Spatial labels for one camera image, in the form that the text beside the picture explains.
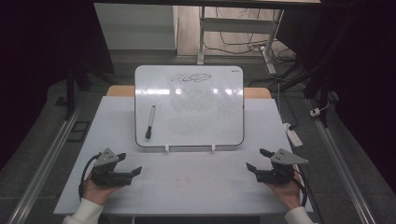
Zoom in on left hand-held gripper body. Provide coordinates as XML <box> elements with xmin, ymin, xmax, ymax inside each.
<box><xmin>91</xmin><ymin>147</ymin><xmax>134</xmax><ymax>189</ymax></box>

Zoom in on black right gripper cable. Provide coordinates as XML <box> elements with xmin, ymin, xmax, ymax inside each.
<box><xmin>291</xmin><ymin>167</ymin><xmax>309</xmax><ymax>208</ymax></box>

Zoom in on silver marker pen black cap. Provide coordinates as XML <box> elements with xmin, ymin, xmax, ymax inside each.
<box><xmin>145</xmin><ymin>105</ymin><xmax>157</xmax><ymax>140</ymax></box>

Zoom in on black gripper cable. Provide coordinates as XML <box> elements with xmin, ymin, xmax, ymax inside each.
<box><xmin>291</xmin><ymin>167</ymin><xmax>309</xmax><ymax>208</ymax></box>
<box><xmin>78</xmin><ymin>152</ymin><xmax>103</xmax><ymax>201</ymax></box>

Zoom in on white power strip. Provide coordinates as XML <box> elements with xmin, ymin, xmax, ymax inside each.
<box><xmin>282</xmin><ymin>122</ymin><xmax>304</xmax><ymax>148</ymax></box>

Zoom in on person's right hand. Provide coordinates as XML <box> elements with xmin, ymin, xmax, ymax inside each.
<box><xmin>264</xmin><ymin>164</ymin><xmax>304</xmax><ymax>211</ymax></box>

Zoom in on white cabinet panel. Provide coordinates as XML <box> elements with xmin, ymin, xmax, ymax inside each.
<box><xmin>93</xmin><ymin>3</ymin><xmax>179</xmax><ymax>51</ymax></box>

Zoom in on person's left hand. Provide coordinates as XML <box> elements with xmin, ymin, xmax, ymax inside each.
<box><xmin>81</xmin><ymin>173</ymin><xmax>123</xmax><ymax>206</ymax></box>

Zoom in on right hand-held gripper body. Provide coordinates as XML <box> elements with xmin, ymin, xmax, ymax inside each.
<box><xmin>255</xmin><ymin>148</ymin><xmax>309</xmax><ymax>186</ymax></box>

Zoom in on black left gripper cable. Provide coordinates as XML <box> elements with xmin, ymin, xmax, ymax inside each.
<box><xmin>78</xmin><ymin>152</ymin><xmax>103</xmax><ymax>201</ymax></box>

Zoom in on black plug with cable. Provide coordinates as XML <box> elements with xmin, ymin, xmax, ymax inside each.
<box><xmin>276</xmin><ymin>81</ymin><xmax>299</xmax><ymax>132</ymax></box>

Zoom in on white metal desk frame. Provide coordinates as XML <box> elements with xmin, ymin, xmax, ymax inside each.
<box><xmin>196</xmin><ymin>6</ymin><xmax>286</xmax><ymax>76</ymax></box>

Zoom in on black metal stand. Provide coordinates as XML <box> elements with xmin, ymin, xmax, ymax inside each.
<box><xmin>55</xmin><ymin>63</ymin><xmax>92</xmax><ymax>121</ymax></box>
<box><xmin>302</xmin><ymin>59</ymin><xmax>335</xmax><ymax>129</ymax></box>

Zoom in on white whiteboard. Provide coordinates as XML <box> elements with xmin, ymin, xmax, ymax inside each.
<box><xmin>134</xmin><ymin>64</ymin><xmax>246</xmax><ymax>148</ymax></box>

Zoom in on black rectangular floor frame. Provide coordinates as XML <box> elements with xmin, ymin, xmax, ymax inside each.
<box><xmin>67</xmin><ymin>120</ymin><xmax>92</xmax><ymax>144</ymax></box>

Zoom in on aluminium floor rail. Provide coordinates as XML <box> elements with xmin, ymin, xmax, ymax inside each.
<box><xmin>6</xmin><ymin>92</ymin><xmax>87</xmax><ymax>224</ymax></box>
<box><xmin>305</xmin><ymin>98</ymin><xmax>378</xmax><ymax>224</ymax></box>

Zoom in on black floor cables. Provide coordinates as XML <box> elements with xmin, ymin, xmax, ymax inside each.
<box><xmin>204</xmin><ymin>7</ymin><xmax>297</xmax><ymax>64</ymax></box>

